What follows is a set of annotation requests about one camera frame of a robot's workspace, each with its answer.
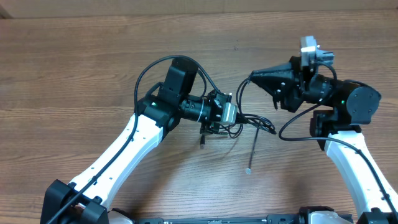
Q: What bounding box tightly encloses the black usb cable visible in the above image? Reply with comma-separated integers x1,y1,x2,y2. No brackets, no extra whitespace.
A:
198,76,277,175

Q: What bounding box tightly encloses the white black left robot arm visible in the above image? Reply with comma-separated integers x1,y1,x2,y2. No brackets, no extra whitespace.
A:
40,55,237,223

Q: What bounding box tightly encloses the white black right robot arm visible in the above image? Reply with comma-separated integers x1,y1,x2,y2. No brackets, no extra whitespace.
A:
249,55,397,223

